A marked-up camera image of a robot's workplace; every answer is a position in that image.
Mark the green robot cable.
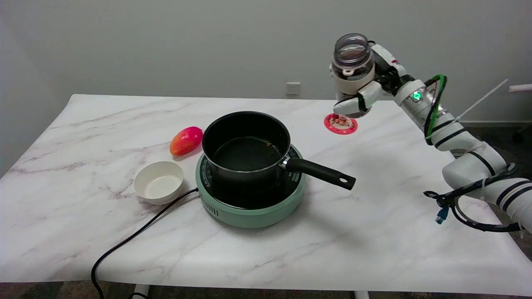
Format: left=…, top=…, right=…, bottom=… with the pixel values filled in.
left=424, top=74, right=448, bottom=134

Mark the black soup pot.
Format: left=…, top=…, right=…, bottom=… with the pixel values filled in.
left=202, top=111, right=357, bottom=191

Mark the red round coaster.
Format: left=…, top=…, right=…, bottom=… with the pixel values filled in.
left=324, top=113, right=358, bottom=135

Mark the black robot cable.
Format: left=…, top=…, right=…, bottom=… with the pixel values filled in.
left=423, top=163, right=525, bottom=233

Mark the white bowl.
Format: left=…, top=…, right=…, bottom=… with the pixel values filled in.
left=133, top=161, right=185, bottom=206

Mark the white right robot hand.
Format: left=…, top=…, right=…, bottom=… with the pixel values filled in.
left=330, top=40, right=415, bottom=116

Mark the white cable tie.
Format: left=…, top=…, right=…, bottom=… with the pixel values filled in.
left=425, top=78, right=509, bottom=140

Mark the clear plastic bottle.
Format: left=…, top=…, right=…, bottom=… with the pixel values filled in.
left=331, top=33, right=374, bottom=119

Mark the red orange mango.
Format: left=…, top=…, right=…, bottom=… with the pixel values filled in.
left=169, top=126, right=204, bottom=157

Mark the green induction cooker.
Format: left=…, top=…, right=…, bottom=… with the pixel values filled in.
left=195, top=143, right=307, bottom=229

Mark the black power cord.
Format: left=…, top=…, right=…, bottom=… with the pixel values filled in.
left=91, top=188, right=200, bottom=299

